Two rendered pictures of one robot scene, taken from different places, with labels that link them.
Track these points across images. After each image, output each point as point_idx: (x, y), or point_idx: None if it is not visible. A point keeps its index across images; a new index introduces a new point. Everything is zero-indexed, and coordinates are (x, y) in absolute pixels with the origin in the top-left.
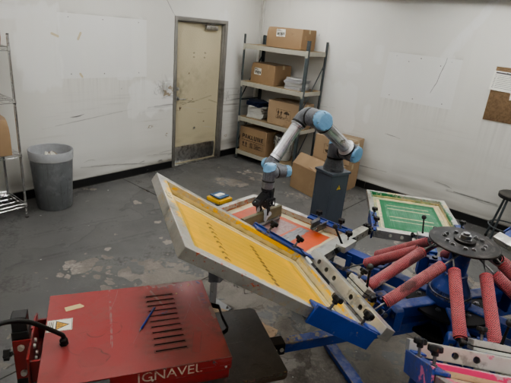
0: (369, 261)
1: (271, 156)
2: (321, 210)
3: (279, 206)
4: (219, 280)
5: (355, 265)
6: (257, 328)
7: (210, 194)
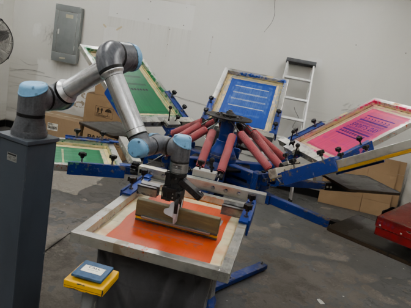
0: (225, 167)
1: (146, 132)
2: (41, 201)
3: (144, 198)
4: None
5: (218, 180)
6: (343, 223)
7: (101, 280)
